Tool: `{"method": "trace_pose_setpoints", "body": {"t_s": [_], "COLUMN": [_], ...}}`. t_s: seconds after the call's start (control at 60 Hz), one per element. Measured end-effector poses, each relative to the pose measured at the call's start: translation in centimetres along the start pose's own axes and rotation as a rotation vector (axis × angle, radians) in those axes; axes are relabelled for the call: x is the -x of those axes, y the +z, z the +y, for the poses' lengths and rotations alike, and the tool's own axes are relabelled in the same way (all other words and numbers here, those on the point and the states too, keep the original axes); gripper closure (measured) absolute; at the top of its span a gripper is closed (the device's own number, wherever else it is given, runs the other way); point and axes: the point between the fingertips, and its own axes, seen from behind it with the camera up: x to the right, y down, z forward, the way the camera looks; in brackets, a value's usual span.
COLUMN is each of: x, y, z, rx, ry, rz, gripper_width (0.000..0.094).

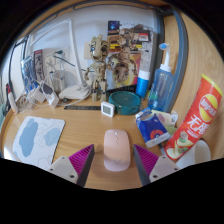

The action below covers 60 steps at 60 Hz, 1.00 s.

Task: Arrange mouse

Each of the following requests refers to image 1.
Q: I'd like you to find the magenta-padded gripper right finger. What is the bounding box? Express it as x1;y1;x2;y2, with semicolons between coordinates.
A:
132;143;181;187

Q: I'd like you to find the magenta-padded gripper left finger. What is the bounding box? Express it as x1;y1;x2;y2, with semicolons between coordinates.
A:
47;143;96;188

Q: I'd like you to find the pink computer mouse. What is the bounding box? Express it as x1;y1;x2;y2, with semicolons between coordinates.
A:
103;129;132;173

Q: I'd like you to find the grey blue cloud mouse pad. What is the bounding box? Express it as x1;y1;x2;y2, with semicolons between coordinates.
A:
12;115;66;171

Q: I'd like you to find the white mug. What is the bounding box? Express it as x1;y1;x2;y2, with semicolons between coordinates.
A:
175;139;212;169

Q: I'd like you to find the red chips can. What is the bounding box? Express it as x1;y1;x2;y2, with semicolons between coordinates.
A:
163;73;224;163

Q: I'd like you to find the black ruler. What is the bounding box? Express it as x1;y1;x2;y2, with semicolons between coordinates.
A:
63;105;102;111

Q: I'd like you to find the small white clock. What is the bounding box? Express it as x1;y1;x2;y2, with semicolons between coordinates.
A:
100;101;116;118

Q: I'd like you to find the white power strip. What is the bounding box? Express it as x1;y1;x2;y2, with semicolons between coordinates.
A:
39;81;60;108

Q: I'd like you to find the teal round tin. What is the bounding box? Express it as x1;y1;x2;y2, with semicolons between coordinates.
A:
108;90;143;116

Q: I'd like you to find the white charger block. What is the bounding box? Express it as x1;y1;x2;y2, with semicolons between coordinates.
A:
31;88;46;104

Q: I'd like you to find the white desk lamp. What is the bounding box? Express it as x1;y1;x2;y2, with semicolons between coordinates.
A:
28;18;92;101

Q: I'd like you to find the blue spray bottle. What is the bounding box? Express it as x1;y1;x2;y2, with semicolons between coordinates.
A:
148;42;175;113

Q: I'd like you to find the blue white tube bottle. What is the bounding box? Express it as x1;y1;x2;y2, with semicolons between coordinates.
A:
135;69;151;99

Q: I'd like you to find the steel cup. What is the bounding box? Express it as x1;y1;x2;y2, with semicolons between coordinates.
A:
49;69;66;94

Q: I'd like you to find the tan block figure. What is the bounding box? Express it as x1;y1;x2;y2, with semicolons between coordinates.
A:
83;34;109;103

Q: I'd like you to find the blue model kit box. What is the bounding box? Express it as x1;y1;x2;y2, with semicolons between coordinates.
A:
21;49;45;93

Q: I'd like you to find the brown block figure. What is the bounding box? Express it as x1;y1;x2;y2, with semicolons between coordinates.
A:
108;35;139;89

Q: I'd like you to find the printed figure box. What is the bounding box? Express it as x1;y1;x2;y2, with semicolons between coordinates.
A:
107;20;154;88

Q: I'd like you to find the white cable bundle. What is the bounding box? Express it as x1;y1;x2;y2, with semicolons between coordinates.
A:
14;84;43;113

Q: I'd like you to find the white wall socket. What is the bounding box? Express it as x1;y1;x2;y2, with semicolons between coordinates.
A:
44;49;69;71

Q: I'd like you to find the grey metal desk frame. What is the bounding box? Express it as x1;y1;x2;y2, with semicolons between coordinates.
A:
8;4;189;113

